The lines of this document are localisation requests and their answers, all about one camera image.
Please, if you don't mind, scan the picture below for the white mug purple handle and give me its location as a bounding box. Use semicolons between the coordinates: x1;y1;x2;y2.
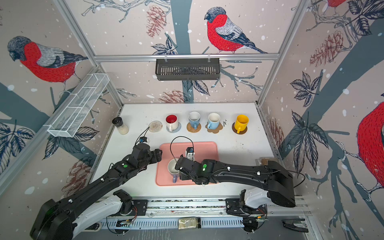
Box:
168;159;180;184

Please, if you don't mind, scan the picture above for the multicolour woven round coaster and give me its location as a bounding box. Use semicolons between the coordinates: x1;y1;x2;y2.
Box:
149;121;163;133

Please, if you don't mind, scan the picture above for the grey woven round coaster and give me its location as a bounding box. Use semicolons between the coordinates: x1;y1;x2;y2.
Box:
166;123;182;133

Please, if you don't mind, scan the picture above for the red interior white mug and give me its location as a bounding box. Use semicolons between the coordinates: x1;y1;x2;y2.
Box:
166;115;179;132

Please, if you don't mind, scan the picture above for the tan cork round coaster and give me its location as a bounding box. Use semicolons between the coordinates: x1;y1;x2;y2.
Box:
187;123;202;133

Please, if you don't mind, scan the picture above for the brown flower-shaped coaster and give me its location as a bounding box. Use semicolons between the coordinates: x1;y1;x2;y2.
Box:
205;123;223;134

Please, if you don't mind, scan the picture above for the white mug blue handle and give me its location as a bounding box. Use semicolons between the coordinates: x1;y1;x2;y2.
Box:
189;112;201;130

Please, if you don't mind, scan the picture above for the white mug light-blue handle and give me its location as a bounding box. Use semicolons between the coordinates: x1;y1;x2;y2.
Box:
207;113;221;130

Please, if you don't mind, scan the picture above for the dark brown round coaster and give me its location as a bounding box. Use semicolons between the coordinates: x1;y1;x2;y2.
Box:
232;123;248;135

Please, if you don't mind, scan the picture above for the yellow mug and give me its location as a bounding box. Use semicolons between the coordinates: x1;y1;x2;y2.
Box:
235;115;249;133

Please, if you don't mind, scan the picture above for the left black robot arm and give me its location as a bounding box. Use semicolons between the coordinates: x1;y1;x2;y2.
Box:
30;143;163;240

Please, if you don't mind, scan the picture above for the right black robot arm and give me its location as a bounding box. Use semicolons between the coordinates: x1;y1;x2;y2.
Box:
175;155;296;208

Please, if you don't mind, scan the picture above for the pink tray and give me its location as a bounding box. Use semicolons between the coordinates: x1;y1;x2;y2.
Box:
156;142;219;187

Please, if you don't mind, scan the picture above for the black-lid spice jar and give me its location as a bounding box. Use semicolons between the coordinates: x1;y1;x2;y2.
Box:
112;117;129;135

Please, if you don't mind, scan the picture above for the jar below table edge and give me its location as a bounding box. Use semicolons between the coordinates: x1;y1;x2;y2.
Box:
178;217;201;230

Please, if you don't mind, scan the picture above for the clear jar with grains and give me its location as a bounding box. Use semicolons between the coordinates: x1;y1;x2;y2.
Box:
261;158;270;165

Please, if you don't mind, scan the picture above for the black hanging basket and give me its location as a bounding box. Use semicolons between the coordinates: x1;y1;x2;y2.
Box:
155;58;221;81

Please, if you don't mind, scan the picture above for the black clamp tool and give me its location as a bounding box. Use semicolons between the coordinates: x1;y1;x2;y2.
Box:
282;219;309;233

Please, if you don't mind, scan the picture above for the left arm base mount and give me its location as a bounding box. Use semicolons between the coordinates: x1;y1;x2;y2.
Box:
110;199;148;217

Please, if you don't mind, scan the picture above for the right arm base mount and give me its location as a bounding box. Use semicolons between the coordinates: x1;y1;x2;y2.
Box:
225;198;268;217

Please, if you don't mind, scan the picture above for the white wire mesh basket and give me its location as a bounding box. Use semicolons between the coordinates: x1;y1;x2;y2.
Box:
48;73;110;138

